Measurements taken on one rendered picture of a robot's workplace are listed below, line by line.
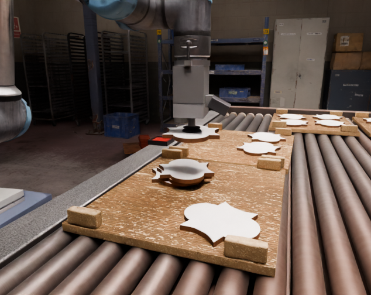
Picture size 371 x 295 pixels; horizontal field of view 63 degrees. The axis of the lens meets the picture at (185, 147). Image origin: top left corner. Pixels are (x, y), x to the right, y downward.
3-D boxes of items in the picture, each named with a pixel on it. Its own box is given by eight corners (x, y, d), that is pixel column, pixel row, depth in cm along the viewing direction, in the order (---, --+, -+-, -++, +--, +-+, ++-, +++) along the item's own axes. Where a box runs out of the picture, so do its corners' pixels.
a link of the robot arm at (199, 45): (212, 38, 64) (208, 34, 56) (212, 60, 65) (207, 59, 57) (178, 38, 65) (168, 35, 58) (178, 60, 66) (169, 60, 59)
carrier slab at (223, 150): (164, 160, 90) (164, 154, 89) (206, 131, 127) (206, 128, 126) (287, 174, 77) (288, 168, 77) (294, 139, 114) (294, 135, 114)
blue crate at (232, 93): (218, 97, 529) (219, 88, 524) (223, 95, 562) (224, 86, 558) (247, 98, 511) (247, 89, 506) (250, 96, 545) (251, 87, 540)
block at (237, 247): (223, 257, 42) (223, 239, 41) (226, 249, 44) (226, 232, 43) (266, 266, 40) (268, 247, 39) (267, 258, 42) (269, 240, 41)
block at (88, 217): (67, 223, 51) (65, 209, 50) (74, 218, 52) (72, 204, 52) (96, 230, 49) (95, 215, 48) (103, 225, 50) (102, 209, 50)
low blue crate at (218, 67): (215, 71, 507) (215, 64, 504) (215, 70, 543) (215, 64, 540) (245, 71, 502) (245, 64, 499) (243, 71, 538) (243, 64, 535)
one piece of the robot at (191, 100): (231, 45, 55) (228, 131, 60) (233, 47, 64) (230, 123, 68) (168, 45, 58) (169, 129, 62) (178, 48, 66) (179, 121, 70)
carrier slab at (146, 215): (62, 231, 51) (61, 222, 51) (160, 161, 89) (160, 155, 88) (274, 278, 40) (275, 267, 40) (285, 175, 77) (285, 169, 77)
